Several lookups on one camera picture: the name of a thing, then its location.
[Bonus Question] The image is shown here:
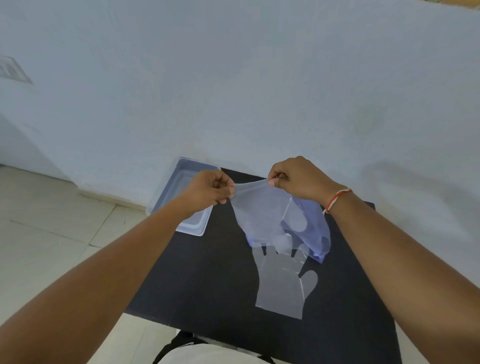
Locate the person's right hand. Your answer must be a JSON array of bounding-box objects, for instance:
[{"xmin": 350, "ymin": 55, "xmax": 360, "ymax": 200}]
[{"xmin": 267, "ymin": 156, "xmax": 348, "ymax": 207}]

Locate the person's left hand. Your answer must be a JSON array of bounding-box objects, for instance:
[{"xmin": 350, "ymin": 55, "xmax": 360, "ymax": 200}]
[{"xmin": 179, "ymin": 169, "xmax": 236, "ymax": 217}]

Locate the clear plastic disposable glove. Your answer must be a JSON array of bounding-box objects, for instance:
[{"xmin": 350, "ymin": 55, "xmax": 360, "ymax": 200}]
[
  {"xmin": 251, "ymin": 240, "xmax": 319, "ymax": 320},
  {"xmin": 229, "ymin": 179, "xmax": 332, "ymax": 265}
]

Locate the person's right forearm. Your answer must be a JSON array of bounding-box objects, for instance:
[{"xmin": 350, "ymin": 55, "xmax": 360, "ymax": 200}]
[{"xmin": 323, "ymin": 190, "xmax": 480, "ymax": 364}]

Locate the person's left forearm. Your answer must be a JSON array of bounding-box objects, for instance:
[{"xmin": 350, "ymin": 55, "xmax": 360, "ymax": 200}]
[{"xmin": 0, "ymin": 195, "xmax": 215, "ymax": 364}]

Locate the clear plastic container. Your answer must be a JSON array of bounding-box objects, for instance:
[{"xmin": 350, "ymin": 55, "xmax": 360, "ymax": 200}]
[{"xmin": 145, "ymin": 157, "xmax": 222, "ymax": 237}]

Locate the person's white shirt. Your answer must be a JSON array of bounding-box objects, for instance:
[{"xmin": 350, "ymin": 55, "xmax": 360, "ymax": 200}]
[{"xmin": 157, "ymin": 343, "xmax": 279, "ymax": 364}]

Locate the red and white thread bracelet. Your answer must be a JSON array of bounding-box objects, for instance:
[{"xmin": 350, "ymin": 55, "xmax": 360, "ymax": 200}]
[{"xmin": 322, "ymin": 188, "xmax": 353, "ymax": 215}]

